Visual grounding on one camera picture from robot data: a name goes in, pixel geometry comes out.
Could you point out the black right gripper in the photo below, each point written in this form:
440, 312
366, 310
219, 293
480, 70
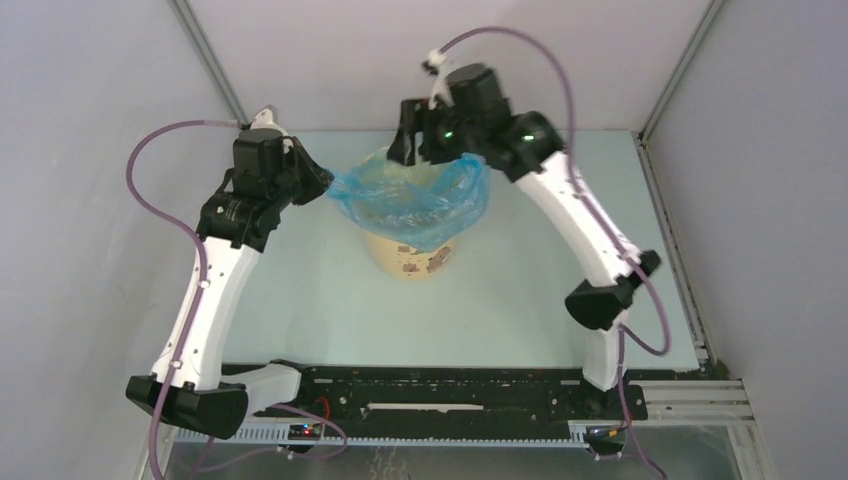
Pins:
426, 122

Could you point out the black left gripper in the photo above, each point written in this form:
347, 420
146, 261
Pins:
319, 178

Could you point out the blue plastic trash bag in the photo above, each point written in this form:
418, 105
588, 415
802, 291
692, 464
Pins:
463, 193

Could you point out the yellow capybara trash bin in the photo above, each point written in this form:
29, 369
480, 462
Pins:
411, 255

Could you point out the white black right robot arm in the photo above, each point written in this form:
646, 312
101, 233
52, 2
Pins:
532, 155

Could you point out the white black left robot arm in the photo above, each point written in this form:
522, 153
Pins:
186, 387

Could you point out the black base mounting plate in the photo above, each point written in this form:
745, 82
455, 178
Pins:
475, 403

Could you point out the small electronics board with LEDs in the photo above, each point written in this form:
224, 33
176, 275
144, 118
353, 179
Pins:
304, 432

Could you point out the white cable duct rail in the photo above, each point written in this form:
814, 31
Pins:
284, 434

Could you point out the aluminium frame rail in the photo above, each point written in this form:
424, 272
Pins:
696, 403

